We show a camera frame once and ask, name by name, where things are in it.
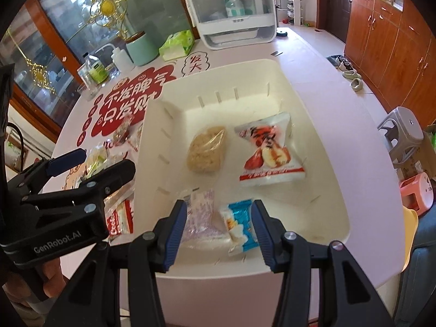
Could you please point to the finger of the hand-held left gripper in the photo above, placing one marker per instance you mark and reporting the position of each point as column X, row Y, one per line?
column 112, row 177
column 64, row 161

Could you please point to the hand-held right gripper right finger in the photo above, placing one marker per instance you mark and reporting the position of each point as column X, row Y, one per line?
column 266, row 236

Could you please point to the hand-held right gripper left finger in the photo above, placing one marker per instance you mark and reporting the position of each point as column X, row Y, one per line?
column 173, row 236

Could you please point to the green label bread packet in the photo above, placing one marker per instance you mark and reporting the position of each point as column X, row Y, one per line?
column 97, row 158

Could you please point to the blue snack packet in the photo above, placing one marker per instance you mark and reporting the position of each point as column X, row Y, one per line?
column 240, row 226

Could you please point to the white plastic bin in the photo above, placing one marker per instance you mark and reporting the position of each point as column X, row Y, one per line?
column 259, row 88

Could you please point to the person's left hand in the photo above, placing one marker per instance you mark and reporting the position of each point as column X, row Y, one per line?
column 51, row 276

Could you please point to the clear pink-dotted snack packet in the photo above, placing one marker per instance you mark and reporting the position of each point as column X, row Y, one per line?
column 201, row 224

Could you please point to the clear packet dark snack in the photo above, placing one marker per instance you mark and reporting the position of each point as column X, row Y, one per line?
column 121, row 131

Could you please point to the red white snack packet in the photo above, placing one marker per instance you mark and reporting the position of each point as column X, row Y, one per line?
column 269, row 156

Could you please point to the glass cup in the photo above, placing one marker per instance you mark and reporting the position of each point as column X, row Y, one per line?
column 85, row 83

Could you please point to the rice cracker packet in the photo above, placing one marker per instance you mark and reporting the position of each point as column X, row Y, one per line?
column 206, row 151

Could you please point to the gold flower door ornament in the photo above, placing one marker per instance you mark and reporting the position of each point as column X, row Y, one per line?
column 37, row 71
column 107, row 6

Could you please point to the clear bottle green label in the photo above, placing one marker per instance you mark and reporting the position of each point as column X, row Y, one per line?
column 95, row 70

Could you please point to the glass display cabinet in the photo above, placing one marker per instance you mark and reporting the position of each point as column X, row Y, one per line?
column 51, row 41

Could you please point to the mint green canister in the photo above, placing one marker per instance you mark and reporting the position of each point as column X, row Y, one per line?
column 141, row 49

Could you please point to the yellow chair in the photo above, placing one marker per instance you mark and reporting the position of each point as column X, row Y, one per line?
column 410, row 219

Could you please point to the green tissue pack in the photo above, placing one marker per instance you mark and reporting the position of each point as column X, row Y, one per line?
column 177, row 42

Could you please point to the pink plastic stool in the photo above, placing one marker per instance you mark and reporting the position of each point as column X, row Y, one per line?
column 417, row 190

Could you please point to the blue grey cloth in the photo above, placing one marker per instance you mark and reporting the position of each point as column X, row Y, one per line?
column 422, row 262

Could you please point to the grey plastic stool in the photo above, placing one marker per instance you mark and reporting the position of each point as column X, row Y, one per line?
column 405, row 129

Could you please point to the pale green shoe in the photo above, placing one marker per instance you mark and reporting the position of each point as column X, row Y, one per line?
column 357, row 84
column 351, row 74

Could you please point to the grey glass panel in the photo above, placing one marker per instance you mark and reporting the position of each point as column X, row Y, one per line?
column 153, row 3

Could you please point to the dark shoes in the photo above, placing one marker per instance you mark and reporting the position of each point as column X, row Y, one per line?
column 337, row 60

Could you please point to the teal label bottle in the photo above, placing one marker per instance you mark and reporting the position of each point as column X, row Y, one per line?
column 233, row 5

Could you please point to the wooden floor cabinet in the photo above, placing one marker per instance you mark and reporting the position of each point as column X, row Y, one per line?
column 391, row 41

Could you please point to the dark door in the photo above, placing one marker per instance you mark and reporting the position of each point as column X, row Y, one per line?
column 335, row 3

